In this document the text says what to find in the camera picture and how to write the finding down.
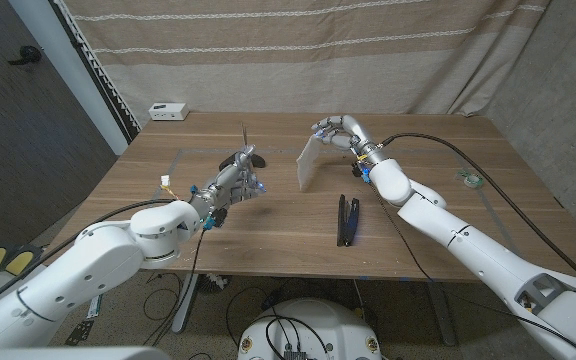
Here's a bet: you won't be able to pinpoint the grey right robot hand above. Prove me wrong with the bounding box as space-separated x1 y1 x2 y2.
310 114 388 167

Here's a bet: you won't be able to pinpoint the green clear tape roll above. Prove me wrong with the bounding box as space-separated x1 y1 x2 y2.
456 168 486 190

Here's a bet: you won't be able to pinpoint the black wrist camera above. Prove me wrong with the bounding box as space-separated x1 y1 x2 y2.
351 161 374 186
202 206 229 232

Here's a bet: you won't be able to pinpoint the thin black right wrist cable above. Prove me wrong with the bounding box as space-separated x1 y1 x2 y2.
366 182 576 352

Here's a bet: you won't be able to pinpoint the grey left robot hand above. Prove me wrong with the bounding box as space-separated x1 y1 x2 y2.
189 144 268 220

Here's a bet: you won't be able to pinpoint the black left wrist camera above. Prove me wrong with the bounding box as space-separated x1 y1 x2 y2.
202 206 229 232

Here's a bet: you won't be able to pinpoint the beige striped curtain backdrop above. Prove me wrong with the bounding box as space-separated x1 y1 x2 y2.
52 0 552 144

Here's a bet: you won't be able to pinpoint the black door handle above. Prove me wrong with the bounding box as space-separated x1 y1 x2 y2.
7 45 43 66

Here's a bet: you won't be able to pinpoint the white power strip box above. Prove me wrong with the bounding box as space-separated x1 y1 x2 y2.
148 102 190 122

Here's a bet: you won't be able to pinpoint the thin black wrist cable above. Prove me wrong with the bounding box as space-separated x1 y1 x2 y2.
150 227 208 347
366 182 576 352

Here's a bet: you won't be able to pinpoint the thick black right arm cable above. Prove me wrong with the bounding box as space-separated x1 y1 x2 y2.
379 132 576 285

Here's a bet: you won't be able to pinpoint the black metal floor bracket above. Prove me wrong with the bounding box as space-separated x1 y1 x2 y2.
63 319 96 348

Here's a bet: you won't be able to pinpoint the black game controller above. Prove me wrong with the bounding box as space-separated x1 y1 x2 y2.
218 151 267 172

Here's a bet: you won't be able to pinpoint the thin black left wrist cable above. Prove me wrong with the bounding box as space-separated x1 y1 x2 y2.
150 227 208 347

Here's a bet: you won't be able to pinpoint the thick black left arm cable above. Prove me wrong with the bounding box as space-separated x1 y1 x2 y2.
0 197 178 320

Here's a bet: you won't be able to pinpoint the black white floor brush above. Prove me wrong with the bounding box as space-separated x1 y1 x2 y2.
196 273 230 294

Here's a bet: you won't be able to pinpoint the grey yellow handled scissors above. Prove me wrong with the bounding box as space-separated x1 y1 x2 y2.
235 121 268 195

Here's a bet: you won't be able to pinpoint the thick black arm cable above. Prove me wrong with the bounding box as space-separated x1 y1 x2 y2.
379 132 576 285
0 197 178 320

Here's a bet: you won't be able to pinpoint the white robot torso base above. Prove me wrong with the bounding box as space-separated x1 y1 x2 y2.
237 298 382 360

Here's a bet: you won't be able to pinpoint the white door frame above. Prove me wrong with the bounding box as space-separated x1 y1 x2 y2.
7 0 132 156

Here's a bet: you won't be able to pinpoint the white table leg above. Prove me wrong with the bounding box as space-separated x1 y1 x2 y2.
171 273 200 335

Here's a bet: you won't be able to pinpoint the white green floor tool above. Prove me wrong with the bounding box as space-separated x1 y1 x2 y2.
85 293 106 321

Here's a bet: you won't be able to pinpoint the black stapler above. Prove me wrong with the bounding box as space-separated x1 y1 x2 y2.
336 193 361 247

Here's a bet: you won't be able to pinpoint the white tissue sheet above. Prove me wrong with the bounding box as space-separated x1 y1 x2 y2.
295 133 326 193

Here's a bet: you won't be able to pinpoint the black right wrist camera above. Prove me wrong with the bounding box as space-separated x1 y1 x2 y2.
351 161 374 186

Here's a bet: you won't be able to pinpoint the grey table leg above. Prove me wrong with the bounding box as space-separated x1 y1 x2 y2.
425 280 458 347

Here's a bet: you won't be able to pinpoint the dark wooden door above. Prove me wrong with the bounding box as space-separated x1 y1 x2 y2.
0 0 119 249

